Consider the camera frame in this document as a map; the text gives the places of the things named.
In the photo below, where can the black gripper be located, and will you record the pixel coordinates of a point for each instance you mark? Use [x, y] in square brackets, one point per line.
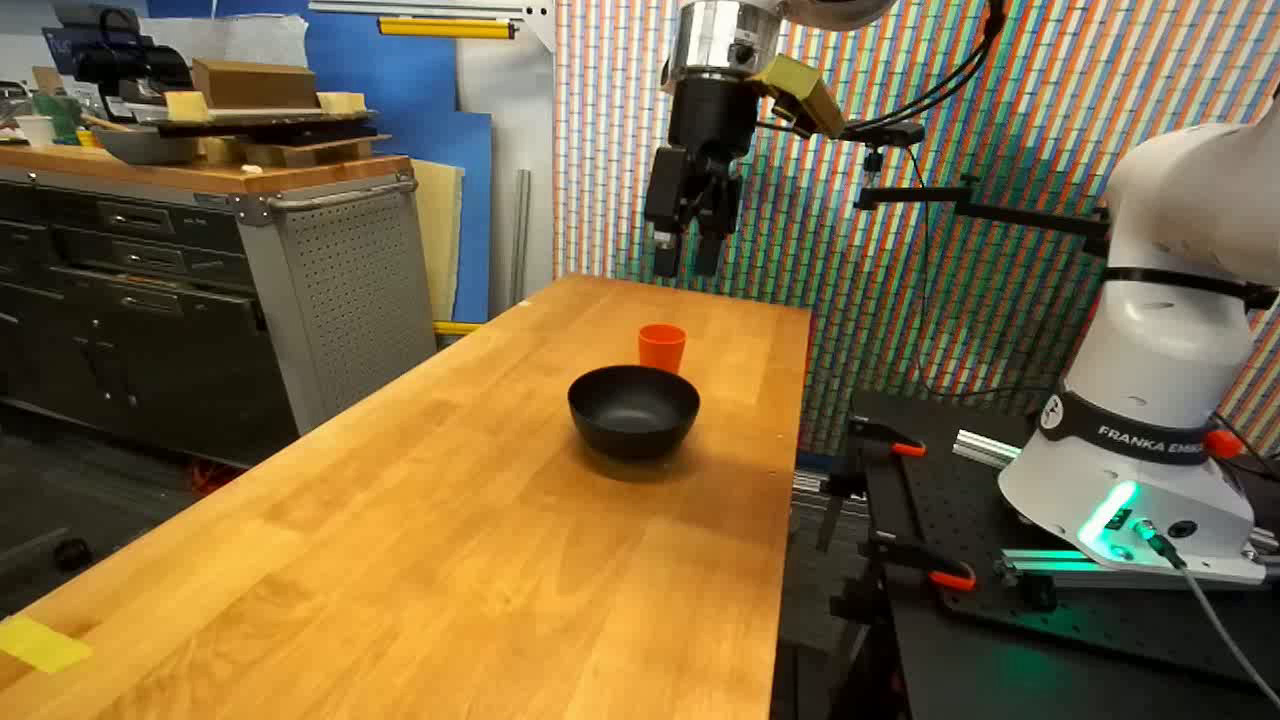
[700, 145]

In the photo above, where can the orange plastic cup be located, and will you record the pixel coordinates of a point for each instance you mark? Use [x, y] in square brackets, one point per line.
[661, 344]

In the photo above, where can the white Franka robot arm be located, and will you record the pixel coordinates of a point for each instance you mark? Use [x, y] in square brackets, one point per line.
[1174, 335]

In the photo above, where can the black bowl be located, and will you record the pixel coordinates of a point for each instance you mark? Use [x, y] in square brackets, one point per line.
[633, 410]

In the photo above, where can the beige leaning board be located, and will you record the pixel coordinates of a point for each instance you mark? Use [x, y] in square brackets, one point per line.
[439, 243]

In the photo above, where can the blue foam board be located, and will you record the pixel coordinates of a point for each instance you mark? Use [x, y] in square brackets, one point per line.
[446, 145]

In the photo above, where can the grey metal tool cabinet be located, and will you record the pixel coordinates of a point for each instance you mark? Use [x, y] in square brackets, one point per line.
[335, 294]

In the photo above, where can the beige foam block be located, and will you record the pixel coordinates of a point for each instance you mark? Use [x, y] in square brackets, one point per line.
[344, 101]
[184, 104]

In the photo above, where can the brown wooden box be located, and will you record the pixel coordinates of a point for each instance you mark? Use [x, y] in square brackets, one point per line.
[252, 86]

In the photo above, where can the black machine on cabinet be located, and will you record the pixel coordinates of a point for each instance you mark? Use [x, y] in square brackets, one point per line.
[114, 53]

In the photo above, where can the yellow tape piece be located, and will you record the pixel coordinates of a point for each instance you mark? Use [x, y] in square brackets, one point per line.
[42, 644]

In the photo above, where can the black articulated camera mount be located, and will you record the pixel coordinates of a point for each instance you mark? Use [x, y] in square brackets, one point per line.
[1014, 215]

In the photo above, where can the yellow bar on wall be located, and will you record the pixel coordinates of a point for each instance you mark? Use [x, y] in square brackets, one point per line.
[446, 27]

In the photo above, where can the silver aluminium rail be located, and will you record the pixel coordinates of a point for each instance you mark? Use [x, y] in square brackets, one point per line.
[984, 447]

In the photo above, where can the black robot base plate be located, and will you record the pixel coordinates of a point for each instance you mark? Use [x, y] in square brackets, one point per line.
[972, 524]

